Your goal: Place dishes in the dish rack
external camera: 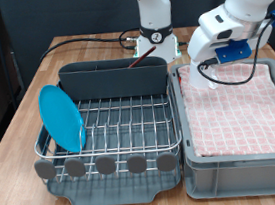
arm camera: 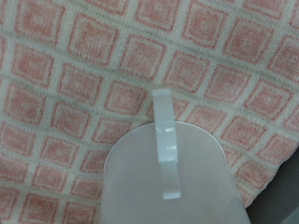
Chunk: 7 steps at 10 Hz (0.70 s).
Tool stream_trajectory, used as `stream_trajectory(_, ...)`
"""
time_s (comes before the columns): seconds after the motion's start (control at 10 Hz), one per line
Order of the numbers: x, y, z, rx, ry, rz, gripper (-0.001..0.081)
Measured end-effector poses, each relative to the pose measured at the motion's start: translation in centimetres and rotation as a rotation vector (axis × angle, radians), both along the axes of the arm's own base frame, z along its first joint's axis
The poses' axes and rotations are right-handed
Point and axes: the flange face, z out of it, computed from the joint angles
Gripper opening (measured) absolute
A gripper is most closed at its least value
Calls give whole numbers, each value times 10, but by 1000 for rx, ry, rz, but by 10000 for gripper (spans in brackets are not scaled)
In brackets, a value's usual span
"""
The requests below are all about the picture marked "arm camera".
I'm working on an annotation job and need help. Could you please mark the pink checked towel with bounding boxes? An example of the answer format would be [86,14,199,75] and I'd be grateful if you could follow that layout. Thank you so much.
[0,0,299,224]

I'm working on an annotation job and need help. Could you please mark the white plastic mug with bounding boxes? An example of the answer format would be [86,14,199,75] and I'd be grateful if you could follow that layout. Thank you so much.
[98,88,251,224]

